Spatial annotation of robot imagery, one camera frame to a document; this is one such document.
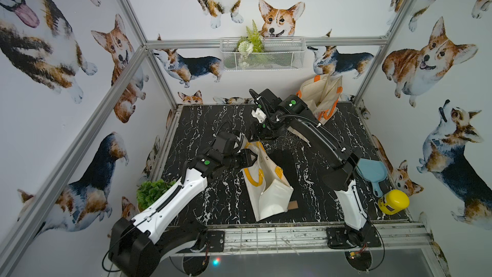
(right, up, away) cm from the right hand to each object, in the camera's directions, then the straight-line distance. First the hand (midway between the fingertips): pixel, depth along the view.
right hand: (249, 141), depth 74 cm
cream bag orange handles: (+41, +25, +40) cm, 63 cm away
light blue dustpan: (+59, -17, +19) cm, 64 cm away
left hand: (+3, -6, +2) cm, 7 cm away
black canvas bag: (+17, -12, +21) cm, 30 cm away
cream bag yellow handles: (+8, -18, -3) cm, 20 cm away
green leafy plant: (-37, -18, -4) cm, 41 cm away
